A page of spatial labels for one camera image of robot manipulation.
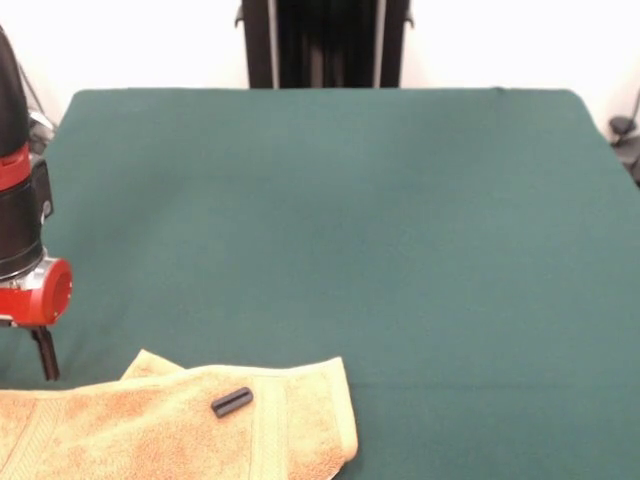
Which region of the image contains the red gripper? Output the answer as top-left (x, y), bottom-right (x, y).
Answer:
top-left (0, 256), bottom-right (75, 382)

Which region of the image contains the tan terry towel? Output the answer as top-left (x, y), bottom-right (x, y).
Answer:
top-left (0, 348), bottom-right (360, 480)

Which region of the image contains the small black rubber pad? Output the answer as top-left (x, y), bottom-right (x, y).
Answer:
top-left (210, 386), bottom-right (255, 419)

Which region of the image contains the dark green table cloth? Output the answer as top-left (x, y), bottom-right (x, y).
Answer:
top-left (0, 88), bottom-right (640, 480)

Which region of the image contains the black clamp object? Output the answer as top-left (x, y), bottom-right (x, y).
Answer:
top-left (609, 116), bottom-right (640, 189)

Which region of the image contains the black equipment with cables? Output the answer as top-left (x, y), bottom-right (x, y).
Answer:
top-left (19, 49), bottom-right (57, 161)

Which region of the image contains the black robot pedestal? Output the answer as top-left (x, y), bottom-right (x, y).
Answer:
top-left (232, 0), bottom-right (416, 90)

